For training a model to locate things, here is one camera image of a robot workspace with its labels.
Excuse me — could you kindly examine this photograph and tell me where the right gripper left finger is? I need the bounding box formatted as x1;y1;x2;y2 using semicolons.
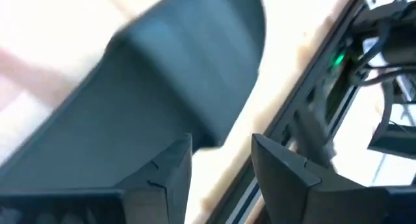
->
115;132;193;224

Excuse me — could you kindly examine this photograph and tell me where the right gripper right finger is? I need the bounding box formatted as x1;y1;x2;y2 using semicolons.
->
252;132;389;224

